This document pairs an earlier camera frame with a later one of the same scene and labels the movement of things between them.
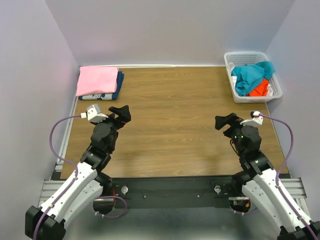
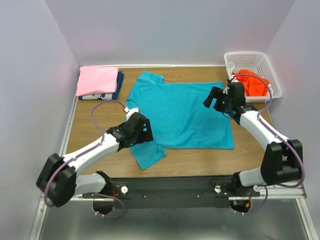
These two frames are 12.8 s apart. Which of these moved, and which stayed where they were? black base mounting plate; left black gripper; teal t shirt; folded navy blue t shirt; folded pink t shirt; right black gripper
Moved: right black gripper; left black gripper; teal t shirt
Stayed: folded pink t shirt; folded navy blue t shirt; black base mounting plate
